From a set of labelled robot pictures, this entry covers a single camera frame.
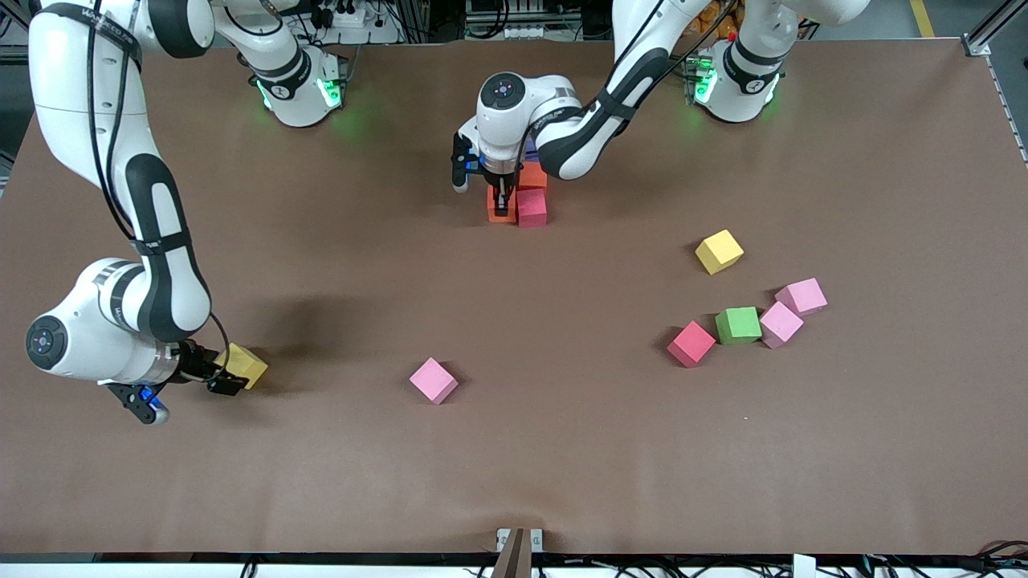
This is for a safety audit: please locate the yellow foam cube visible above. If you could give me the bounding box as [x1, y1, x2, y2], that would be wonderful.
[215, 343, 269, 390]
[695, 229, 744, 275]

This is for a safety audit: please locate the red foam cube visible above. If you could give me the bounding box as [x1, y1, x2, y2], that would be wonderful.
[516, 189, 549, 229]
[667, 321, 716, 368]

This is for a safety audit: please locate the white power strip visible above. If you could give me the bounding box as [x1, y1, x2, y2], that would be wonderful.
[466, 0, 555, 41]
[309, 0, 400, 45]

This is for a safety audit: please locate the pink foam cube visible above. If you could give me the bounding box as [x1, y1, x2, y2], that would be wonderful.
[759, 301, 805, 349]
[409, 357, 459, 405]
[775, 278, 829, 316]

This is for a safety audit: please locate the green foam cube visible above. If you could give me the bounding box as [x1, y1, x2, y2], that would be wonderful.
[715, 306, 763, 346]

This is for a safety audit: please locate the brown table cover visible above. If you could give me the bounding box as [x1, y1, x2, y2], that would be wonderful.
[0, 39, 1028, 556]

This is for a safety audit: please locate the orange items bag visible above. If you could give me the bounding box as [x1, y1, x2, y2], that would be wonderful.
[707, 0, 741, 41]

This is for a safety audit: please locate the metal mounting bracket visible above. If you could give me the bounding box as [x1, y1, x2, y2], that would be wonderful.
[496, 527, 544, 553]

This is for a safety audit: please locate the aluminium frame profile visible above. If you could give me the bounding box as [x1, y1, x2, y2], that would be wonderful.
[962, 0, 1028, 165]

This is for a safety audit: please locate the black cable bundle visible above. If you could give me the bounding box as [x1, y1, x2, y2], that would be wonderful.
[859, 539, 1028, 578]

